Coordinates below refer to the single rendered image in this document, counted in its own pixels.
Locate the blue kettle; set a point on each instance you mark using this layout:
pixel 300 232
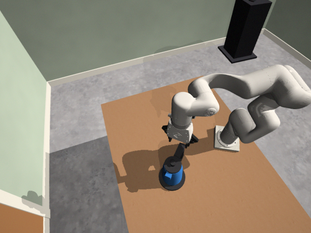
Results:
pixel 172 167

